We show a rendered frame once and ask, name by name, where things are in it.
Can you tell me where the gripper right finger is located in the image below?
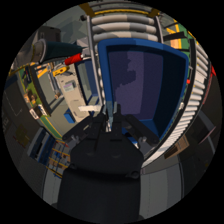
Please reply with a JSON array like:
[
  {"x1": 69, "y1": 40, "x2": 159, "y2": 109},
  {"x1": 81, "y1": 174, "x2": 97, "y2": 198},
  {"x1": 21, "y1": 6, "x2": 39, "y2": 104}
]
[{"x1": 111, "y1": 102, "x2": 160, "y2": 148}]

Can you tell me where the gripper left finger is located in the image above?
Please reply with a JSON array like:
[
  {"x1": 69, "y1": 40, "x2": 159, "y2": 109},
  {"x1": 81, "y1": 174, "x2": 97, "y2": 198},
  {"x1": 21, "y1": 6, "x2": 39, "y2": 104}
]
[{"x1": 62, "y1": 102, "x2": 112, "y2": 143}]

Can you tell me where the large blue tote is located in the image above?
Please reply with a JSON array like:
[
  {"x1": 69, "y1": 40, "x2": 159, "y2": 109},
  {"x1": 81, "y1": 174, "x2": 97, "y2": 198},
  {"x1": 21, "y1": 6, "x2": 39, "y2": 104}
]
[{"x1": 97, "y1": 37, "x2": 190, "y2": 141}]

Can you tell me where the cream label plate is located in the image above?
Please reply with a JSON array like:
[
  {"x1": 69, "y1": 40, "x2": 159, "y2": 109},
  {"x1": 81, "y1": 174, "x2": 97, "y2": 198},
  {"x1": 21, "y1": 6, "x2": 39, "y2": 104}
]
[{"x1": 78, "y1": 105, "x2": 101, "y2": 112}]

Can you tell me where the blue tote with grey inside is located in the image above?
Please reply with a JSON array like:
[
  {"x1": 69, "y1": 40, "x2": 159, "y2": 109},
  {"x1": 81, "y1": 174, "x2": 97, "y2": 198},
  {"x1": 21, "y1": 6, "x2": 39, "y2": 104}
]
[{"x1": 74, "y1": 58, "x2": 101, "y2": 106}]

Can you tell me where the white paper label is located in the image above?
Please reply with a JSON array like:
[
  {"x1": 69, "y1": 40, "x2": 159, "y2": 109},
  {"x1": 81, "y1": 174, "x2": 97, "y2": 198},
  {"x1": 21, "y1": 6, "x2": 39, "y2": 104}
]
[{"x1": 63, "y1": 83, "x2": 75, "y2": 93}]

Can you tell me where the yellow toggle clamp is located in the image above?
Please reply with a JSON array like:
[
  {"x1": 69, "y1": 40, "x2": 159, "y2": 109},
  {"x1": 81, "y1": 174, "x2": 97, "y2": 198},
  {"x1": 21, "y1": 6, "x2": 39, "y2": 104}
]
[{"x1": 52, "y1": 65, "x2": 71, "y2": 77}]

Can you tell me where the red toggle grip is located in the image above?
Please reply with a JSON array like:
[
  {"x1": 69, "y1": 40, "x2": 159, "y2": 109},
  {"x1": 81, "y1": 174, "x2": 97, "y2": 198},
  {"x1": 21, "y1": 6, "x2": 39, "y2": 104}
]
[{"x1": 64, "y1": 53, "x2": 84, "y2": 66}]

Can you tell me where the curved grey roller conveyor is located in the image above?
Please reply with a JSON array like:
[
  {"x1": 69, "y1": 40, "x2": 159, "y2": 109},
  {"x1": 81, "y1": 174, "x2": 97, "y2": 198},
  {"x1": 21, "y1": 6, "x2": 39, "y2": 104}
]
[{"x1": 144, "y1": 38, "x2": 213, "y2": 163}]

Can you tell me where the grey roller lane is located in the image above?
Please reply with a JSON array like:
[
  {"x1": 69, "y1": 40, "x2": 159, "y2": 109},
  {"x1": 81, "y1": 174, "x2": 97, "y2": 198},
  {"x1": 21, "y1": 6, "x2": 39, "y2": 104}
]
[{"x1": 85, "y1": 1, "x2": 165, "y2": 134}]

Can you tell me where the yellow stop flap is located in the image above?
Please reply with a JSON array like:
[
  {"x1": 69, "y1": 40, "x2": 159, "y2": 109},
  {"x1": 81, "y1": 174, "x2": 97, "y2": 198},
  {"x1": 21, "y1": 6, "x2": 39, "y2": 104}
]
[{"x1": 94, "y1": 9, "x2": 152, "y2": 16}]

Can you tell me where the small blue box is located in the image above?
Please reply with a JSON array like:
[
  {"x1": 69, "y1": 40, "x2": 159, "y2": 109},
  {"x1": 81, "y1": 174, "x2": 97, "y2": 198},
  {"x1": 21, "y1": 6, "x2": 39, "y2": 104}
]
[{"x1": 63, "y1": 108, "x2": 76, "y2": 124}]

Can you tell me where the beige base board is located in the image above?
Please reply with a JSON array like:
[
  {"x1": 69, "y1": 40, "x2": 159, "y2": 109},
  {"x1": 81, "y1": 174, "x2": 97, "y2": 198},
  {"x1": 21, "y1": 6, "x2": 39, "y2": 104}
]
[{"x1": 56, "y1": 69, "x2": 93, "y2": 123}]

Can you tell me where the blue and yellow shelf rack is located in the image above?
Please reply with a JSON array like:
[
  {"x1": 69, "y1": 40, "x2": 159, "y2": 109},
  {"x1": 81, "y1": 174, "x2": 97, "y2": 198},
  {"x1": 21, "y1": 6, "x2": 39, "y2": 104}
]
[{"x1": 45, "y1": 139, "x2": 71, "y2": 178}]

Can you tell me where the large brown cardboard box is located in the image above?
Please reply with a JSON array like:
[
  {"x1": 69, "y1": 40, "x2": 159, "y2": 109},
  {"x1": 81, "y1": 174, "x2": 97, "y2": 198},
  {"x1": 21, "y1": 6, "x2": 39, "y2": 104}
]
[{"x1": 164, "y1": 135, "x2": 190, "y2": 160}]

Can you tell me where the blue cabinet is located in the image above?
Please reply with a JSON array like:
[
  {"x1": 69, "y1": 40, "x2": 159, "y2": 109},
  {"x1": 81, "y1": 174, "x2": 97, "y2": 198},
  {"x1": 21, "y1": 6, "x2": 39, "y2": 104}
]
[{"x1": 27, "y1": 127, "x2": 56, "y2": 166}]

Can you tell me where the dark grey vented box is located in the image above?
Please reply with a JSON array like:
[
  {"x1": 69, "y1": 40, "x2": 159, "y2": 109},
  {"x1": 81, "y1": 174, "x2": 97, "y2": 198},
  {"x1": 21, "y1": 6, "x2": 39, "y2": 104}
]
[{"x1": 37, "y1": 25, "x2": 62, "y2": 43}]

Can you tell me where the dark gate frame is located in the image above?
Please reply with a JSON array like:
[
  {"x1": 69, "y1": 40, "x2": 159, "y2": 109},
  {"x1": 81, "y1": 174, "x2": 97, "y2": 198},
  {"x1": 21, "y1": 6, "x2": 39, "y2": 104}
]
[{"x1": 28, "y1": 63, "x2": 52, "y2": 117}]

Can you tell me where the ochre bracket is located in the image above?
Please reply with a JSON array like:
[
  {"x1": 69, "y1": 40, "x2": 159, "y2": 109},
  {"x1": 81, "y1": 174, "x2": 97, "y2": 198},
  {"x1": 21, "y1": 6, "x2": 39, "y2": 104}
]
[
  {"x1": 78, "y1": 3, "x2": 96, "y2": 18},
  {"x1": 148, "y1": 8, "x2": 161, "y2": 18}
]

